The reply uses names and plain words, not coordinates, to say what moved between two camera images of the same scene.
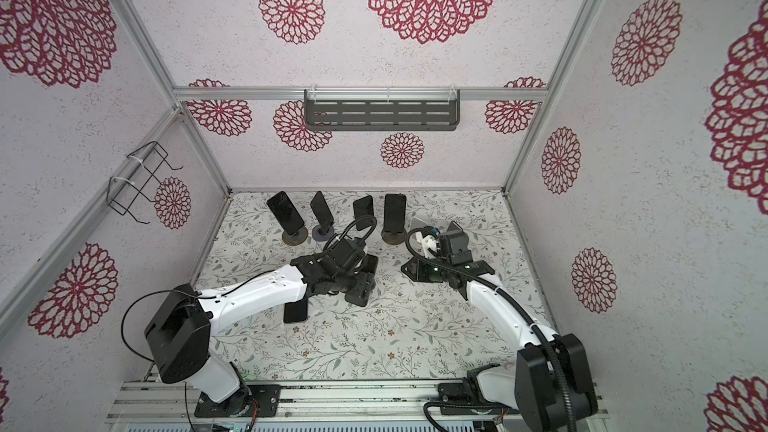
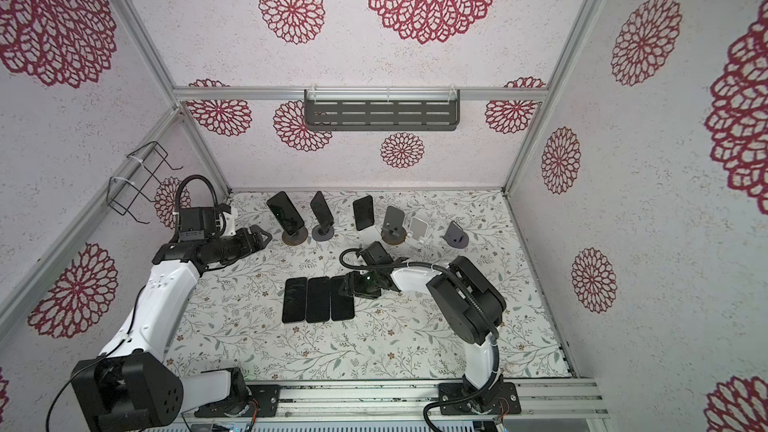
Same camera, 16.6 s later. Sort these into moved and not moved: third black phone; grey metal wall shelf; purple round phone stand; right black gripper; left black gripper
Moved: left black gripper; right black gripper
Not moved: grey metal wall shelf; purple round phone stand; third black phone
